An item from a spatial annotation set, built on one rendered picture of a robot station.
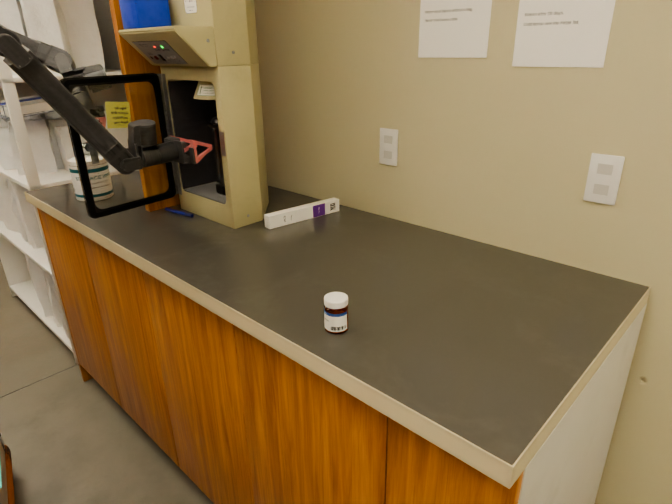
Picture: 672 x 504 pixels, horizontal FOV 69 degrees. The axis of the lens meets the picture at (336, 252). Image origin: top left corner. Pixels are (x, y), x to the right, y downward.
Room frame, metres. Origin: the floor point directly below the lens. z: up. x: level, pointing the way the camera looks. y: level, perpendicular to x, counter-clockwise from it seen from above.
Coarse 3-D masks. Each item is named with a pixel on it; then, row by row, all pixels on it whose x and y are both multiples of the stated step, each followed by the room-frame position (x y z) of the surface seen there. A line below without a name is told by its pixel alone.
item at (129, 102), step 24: (96, 96) 1.45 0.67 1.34; (120, 96) 1.51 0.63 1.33; (144, 96) 1.57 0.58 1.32; (120, 120) 1.50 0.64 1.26; (72, 144) 1.38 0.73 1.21; (96, 168) 1.42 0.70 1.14; (144, 168) 1.54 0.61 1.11; (96, 192) 1.41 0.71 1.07; (120, 192) 1.46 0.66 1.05; (144, 192) 1.53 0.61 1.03
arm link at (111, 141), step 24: (0, 48) 1.10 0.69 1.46; (24, 48) 1.17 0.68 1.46; (24, 72) 1.15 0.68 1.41; (48, 72) 1.19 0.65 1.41; (48, 96) 1.19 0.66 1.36; (72, 96) 1.22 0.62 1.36; (72, 120) 1.22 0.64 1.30; (96, 120) 1.27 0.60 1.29; (96, 144) 1.26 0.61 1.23; (120, 144) 1.30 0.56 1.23; (120, 168) 1.30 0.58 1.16
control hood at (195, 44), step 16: (128, 32) 1.51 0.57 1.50; (144, 32) 1.45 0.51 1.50; (160, 32) 1.39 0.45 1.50; (176, 32) 1.34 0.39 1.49; (192, 32) 1.37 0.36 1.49; (208, 32) 1.40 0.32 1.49; (176, 48) 1.42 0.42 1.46; (192, 48) 1.37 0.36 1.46; (208, 48) 1.40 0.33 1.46; (160, 64) 1.58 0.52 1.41; (176, 64) 1.51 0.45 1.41; (192, 64) 1.45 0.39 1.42; (208, 64) 1.40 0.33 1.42
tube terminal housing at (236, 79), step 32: (224, 0) 1.45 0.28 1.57; (224, 32) 1.44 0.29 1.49; (224, 64) 1.43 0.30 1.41; (256, 64) 1.63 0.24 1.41; (224, 96) 1.42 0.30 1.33; (256, 96) 1.57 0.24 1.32; (224, 128) 1.42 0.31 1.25; (256, 128) 1.52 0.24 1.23; (224, 160) 1.43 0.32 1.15; (256, 160) 1.49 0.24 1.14; (256, 192) 1.48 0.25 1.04; (224, 224) 1.45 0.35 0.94
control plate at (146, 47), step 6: (132, 42) 1.55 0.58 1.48; (138, 42) 1.52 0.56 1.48; (144, 42) 1.50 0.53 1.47; (150, 42) 1.48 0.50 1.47; (156, 42) 1.46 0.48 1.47; (162, 42) 1.43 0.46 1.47; (144, 48) 1.54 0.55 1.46; (150, 48) 1.51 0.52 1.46; (156, 48) 1.49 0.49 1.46; (162, 48) 1.47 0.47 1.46; (168, 48) 1.44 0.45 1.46; (150, 54) 1.55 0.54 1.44; (156, 54) 1.53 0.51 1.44; (162, 54) 1.50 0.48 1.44; (168, 54) 1.48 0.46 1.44; (174, 54) 1.46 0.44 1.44; (156, 60) 1.56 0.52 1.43; (162, 60) 1.54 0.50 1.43; (168, 60) 1.51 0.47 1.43; (174, 60) 1.49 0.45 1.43; (180, 60) 1.47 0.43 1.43
